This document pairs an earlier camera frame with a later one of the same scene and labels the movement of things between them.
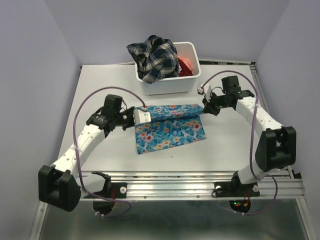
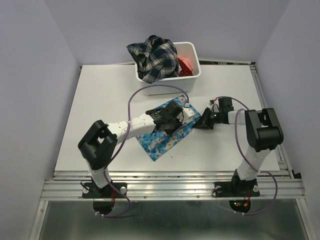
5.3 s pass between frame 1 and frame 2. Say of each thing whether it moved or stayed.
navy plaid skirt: stayed
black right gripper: moved
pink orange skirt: stayed
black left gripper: moved
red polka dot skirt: stayed
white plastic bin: stayed
